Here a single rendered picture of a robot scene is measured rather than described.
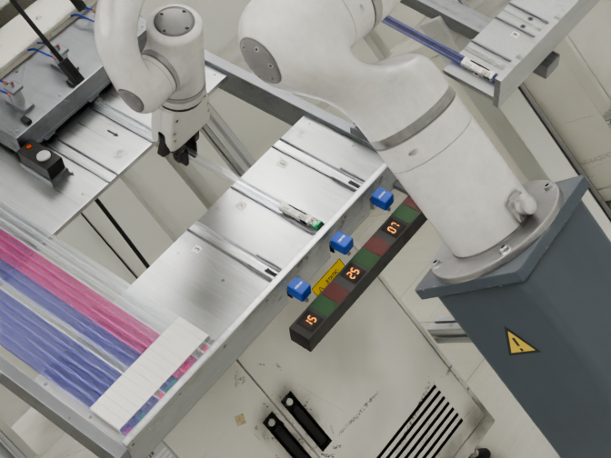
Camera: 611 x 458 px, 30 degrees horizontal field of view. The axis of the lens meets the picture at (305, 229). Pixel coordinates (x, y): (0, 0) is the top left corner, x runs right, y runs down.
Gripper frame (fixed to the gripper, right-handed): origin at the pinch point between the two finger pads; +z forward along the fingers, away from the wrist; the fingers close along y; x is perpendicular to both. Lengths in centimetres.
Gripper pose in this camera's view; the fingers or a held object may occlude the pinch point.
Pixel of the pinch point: (185, 150)
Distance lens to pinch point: 195.7
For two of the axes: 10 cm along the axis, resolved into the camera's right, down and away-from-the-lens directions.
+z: -0.4, 5.4, 8.4
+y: -6.1, 6.5, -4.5
